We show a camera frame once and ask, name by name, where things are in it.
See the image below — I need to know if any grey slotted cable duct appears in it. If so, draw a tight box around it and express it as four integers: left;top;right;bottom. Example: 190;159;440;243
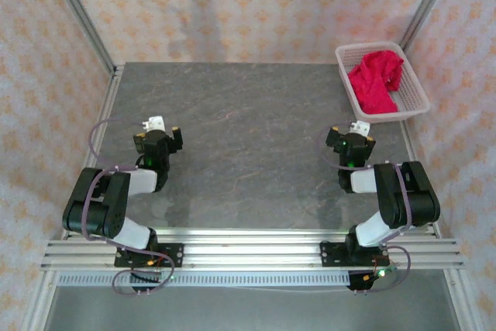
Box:
57;271;352;288

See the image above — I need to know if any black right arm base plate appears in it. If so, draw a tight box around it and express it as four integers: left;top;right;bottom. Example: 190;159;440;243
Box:
320;241;391;269

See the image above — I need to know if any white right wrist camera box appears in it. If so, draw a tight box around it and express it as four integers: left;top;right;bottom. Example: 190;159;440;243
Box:
347;120;371;136

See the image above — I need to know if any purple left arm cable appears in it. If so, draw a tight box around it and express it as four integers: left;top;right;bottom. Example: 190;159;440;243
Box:
89;117;175;298

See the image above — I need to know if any aluminium upright post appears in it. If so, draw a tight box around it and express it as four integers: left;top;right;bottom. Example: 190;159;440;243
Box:
43;0;119;74
398;0;461;53

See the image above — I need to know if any white plastic basket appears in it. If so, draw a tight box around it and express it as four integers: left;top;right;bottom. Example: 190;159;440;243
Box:
335;41;432;126

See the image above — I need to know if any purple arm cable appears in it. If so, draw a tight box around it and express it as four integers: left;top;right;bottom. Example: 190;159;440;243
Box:
318;129;412;294
89;117;175;298

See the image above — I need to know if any red t-shirt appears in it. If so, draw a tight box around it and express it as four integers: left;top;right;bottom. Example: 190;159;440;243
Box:
347;50;405;115

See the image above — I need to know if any wide aluminium cross rail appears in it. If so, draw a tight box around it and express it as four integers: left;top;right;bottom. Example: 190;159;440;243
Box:
40;228;465;272

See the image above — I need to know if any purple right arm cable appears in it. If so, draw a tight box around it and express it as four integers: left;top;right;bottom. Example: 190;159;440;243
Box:
318;129;412;294

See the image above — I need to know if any grey metal lower panel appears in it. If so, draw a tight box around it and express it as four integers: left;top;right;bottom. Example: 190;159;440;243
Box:
44;286;466;331

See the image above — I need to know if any aluminium frame leg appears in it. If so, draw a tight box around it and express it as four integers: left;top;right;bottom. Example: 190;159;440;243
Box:
444;268;485;331
22;271;59;331

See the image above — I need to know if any white orange patterned curtain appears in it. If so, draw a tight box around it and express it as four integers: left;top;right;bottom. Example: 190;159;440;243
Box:
0;0;496;331

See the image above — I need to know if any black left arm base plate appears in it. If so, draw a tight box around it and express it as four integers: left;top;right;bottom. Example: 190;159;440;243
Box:
114;243;184;269

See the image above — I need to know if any small circuit board with LED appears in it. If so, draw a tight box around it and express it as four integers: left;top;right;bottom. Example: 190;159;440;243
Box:
371;266;400;281

